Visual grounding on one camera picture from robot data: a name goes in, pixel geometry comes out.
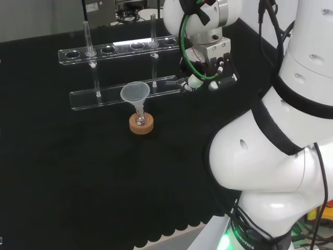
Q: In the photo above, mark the black bench cloth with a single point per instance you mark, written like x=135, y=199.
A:
x=65, y=169

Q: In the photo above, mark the clear acrylic funnel stand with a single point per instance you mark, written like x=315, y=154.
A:
x=117, y=49

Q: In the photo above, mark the clear plastic funnel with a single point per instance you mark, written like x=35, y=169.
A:
x=135, y=92

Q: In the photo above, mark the small round-bottom glass flask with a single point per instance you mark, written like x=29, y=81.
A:
x=140, y=120

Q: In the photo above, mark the grey metal cabinet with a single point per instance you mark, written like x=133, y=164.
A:
x=101, y=13

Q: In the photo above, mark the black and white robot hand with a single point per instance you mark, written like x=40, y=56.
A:
x=223, y=70

